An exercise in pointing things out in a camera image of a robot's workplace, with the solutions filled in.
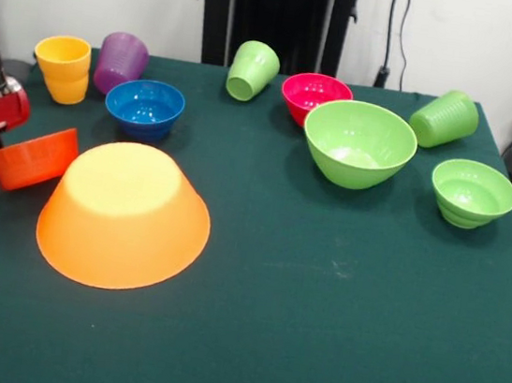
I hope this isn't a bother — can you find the red bowl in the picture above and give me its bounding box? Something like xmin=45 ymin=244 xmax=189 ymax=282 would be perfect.
xmin=0 ymin=117 xmax=83 ymax=200

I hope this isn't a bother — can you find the yellow ribbed cup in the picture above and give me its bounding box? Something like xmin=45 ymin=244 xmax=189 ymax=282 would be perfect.
xmin=28 ymin=32 xmax=95 ymax=108

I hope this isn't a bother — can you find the large orange bowl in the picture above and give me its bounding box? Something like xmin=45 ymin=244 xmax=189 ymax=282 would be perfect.
xmin=29 ymin=130 xmax=221 ymax=302

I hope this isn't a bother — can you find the purple cup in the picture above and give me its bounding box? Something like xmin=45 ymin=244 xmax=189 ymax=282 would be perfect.
xmin=91 ymin=28 xmax=153 ymax=100

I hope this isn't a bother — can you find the blue ribbed bowl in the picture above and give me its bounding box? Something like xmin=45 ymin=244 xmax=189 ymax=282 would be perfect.
xmin=100 ymin=75 xmax=189 ymax=147

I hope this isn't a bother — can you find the green ribbed cup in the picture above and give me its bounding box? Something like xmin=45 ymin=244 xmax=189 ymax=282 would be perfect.
xmin=223 ymin=37 xmax=284 ymax=106

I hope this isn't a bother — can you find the dark green tablecloth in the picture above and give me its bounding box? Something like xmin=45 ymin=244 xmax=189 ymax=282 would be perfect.
xmin=0 ymin=34 xmax=512 ymax=383

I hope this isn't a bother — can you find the pink bowl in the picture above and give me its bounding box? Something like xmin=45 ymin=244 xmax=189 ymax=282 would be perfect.
xmin=276 ymin=68 xmax=357 ymax=134

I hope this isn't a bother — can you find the large green bowl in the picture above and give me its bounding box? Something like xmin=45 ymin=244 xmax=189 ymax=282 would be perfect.
xmin=296 ymin=94 xmax=423 ymax=198

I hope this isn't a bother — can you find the green smooth cup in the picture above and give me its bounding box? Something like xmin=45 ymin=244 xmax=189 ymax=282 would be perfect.
xmin=404 ymin=83 xmax=483 ymax=155

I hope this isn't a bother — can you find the small green ribbed bowl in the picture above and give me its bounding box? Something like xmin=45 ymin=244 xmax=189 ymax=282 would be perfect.
xmin=425 ymin=155 xmax=512 ymax=236

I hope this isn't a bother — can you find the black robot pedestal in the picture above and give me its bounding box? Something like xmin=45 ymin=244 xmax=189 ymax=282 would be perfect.
xmin=188 ymin=0 xmax=360 ymax=84

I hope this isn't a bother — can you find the black wall cable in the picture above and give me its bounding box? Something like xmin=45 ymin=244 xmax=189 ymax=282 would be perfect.
xmin=373 ymin=0 xmax=417 ymax=93

